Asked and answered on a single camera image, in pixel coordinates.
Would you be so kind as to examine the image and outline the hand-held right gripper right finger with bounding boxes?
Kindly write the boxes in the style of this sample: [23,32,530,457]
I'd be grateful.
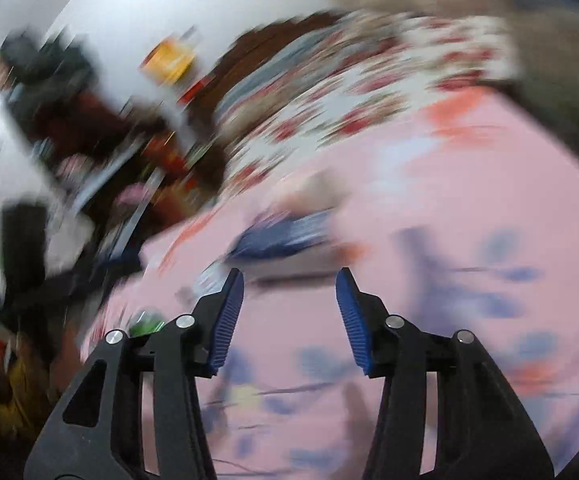
[335,267,555,480]

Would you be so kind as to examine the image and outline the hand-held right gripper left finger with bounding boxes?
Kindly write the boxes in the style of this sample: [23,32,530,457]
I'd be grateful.
[24,267,245,480]

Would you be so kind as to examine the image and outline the clear plastic bottle green label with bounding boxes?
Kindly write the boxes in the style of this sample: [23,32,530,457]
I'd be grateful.
[128,310,166,337]

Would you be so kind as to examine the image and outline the blue and silver foil packet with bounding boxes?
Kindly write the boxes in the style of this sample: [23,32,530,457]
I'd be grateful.
[227,210,343,263]

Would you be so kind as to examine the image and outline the grey shelf unit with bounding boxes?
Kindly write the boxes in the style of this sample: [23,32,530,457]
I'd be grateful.
[0,35,170,311]

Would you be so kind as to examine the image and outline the pink leaf-print blanket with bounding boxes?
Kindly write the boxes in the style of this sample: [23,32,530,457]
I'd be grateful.
[80,85,579,480]

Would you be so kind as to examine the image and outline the red yellow wall calendar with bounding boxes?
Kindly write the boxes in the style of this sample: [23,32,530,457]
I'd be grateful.
[140,35,203,86]

